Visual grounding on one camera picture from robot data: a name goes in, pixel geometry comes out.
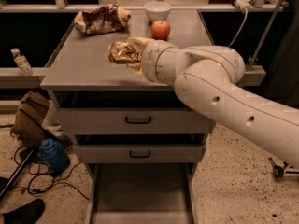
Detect black wheeled stand leg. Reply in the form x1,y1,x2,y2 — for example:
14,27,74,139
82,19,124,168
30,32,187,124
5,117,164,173
268,158,299,178

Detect brown backpack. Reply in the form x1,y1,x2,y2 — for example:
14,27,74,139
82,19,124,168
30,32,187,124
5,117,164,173
11,91,50,148

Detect grey open bottom drawer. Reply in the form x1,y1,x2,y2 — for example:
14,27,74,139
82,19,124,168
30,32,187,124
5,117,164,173
84,163,197,224

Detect white power cable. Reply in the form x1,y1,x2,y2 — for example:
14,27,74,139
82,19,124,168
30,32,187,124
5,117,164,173
227,7,249,49

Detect white bowl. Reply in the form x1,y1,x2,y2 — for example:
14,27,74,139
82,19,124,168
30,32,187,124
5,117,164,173
144,1,171,21

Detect black shoe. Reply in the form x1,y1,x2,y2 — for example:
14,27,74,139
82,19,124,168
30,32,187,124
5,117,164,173
0,199,45,224

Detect grey drawer cabinet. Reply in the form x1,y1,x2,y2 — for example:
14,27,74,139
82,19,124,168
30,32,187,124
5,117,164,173
39,8,231,224

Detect red apple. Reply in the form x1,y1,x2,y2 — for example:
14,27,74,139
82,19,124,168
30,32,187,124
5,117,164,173
150,21,170,40

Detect blue water jug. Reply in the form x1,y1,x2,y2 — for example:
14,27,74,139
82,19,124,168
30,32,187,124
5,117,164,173
39,138,70,174

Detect grey top drawer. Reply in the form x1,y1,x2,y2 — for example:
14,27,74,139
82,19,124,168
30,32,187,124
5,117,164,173
56,108,215,135

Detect clear plastic water bottle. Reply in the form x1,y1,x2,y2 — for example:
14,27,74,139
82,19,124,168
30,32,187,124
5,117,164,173
11,48,33,76

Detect metal tripod pole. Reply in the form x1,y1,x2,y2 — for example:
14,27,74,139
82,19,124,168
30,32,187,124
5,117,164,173
246,0,284,71

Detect brown crumpled chip bag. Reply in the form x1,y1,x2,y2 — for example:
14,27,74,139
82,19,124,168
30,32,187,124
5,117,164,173
74,4,132,35

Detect black middle drawer handle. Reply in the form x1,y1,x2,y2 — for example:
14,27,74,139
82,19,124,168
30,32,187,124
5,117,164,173
129,150,151,159

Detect black drawer handle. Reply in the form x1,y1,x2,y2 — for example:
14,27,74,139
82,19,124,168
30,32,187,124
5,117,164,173
124,116,152,125
129,150,151,159

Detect black floor cable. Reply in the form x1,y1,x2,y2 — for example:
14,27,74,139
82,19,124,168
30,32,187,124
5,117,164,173
12,145,91,202

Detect grey middle drawer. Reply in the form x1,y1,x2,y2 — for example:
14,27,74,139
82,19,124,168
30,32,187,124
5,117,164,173
75,144,206,163

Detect black top drawer handle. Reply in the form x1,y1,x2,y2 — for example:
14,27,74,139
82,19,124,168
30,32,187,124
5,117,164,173
124,116,152,125

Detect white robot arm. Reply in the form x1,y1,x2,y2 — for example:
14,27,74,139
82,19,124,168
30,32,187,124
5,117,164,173
128,37,299,168

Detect dark cabinet at right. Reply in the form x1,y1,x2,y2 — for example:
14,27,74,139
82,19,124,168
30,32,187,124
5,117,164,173
264,0,299,106

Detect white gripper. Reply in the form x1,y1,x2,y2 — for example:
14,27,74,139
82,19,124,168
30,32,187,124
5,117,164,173
127,37,178,85

